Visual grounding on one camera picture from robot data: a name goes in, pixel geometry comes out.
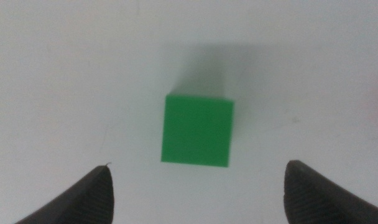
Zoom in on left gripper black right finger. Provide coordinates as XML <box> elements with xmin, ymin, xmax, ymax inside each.
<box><xmin>283</xmin><ymin>159</ymin><xmax>378</xmax><ymax>224</ymax></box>

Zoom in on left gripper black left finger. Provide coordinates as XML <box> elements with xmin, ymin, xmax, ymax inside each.
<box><xmin>13</xmin><ymin>162</ymin><xmax>115</xmax><ymax>224</ymax></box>

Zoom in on green cube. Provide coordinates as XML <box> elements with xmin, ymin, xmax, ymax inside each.
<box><xmin>160</xmin><ymin>94</ymin><xmax>235</xmax><ymax>168</ymax></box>

